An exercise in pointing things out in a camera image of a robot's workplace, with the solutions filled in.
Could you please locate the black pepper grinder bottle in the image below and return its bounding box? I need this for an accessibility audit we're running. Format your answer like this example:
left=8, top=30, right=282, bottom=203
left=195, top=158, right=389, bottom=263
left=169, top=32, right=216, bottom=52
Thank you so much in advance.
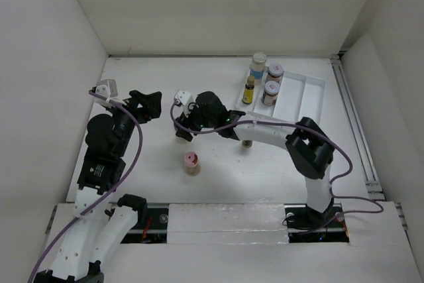
left=242, top=141, right=252, bottom=148

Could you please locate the white divided organizer tray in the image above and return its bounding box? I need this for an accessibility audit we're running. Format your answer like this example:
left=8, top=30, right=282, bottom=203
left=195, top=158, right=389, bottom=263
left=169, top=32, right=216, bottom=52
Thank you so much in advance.
left=232, top=71, right=325, bottom=124

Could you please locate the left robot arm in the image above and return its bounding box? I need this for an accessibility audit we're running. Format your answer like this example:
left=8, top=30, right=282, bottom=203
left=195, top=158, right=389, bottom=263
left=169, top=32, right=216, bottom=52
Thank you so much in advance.
left=28, top=88, right=162, bottom=282

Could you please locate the white lid red logo jar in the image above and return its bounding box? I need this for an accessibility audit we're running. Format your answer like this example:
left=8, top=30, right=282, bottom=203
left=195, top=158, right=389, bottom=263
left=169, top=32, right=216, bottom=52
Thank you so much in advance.
left=266, top=63, right=284, bottom=83

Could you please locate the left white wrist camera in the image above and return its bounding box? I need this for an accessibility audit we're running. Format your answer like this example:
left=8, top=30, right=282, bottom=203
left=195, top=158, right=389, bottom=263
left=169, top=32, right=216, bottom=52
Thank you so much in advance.
left=94, top=79, right=118, bottom=107

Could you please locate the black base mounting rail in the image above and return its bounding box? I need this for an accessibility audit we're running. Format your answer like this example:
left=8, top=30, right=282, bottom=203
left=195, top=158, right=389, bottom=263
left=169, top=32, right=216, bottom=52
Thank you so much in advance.
left=123, top=203, right=350, bottom=245

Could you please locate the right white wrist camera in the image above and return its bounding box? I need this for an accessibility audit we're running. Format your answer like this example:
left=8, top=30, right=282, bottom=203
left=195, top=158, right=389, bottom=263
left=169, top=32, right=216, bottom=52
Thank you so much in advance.
left=174, top=90, right=194, bottom=115

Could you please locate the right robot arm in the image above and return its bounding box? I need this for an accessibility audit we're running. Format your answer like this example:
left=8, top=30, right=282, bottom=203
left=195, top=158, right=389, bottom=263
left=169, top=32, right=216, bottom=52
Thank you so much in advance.
left=172, top=90, right=334, bottom=231

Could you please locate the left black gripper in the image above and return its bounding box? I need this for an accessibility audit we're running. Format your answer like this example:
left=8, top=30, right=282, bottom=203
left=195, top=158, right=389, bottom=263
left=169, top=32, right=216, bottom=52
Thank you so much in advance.
left=106, top=89, right=161, bottom=156

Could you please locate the red logo dark jar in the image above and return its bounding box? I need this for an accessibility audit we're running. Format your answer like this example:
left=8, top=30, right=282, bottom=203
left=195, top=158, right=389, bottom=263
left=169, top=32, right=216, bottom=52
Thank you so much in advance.
left=262, top=81, right=280, bottom=106

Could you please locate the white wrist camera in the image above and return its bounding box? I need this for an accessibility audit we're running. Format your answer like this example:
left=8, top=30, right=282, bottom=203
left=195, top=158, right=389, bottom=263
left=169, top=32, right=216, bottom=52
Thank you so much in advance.
left=94, top=79, right=118, bottom=107
left=174, top=90, right=194, bottom=115

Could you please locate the blue label silver lid jar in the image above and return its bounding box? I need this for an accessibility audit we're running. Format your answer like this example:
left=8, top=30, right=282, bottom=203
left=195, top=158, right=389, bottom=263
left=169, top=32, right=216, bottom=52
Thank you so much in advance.
left=249, top=52, right=267, bottom=83

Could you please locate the yellow label brown cap bottle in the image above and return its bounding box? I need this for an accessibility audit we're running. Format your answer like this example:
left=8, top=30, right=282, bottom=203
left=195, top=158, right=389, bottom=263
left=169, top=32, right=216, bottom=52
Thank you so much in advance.
left=242, top=76, right=255, bottom=105

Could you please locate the pink lid spice jar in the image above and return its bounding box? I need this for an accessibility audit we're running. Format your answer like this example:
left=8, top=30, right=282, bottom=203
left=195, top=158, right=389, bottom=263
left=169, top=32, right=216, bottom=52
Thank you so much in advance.
left=184, top=152, right=201, bottom=176

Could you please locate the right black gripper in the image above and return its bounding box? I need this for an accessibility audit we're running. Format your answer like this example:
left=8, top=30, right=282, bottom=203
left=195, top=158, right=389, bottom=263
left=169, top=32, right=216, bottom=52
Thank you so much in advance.
left=175, top=100, right=217, bottom=141

